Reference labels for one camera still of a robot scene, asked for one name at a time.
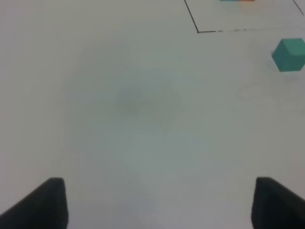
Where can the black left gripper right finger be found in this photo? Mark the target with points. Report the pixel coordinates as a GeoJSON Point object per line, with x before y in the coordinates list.
{"type": "Point", "coordinates": [276, 207]}

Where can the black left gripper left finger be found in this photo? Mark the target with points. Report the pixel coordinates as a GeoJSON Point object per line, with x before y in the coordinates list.
{"type": "Point", "coordinates": [45, 207]}

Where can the teal cube block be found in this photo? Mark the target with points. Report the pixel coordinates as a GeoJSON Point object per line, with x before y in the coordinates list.
{"type": "Point", "coordinates": [289, 55]}

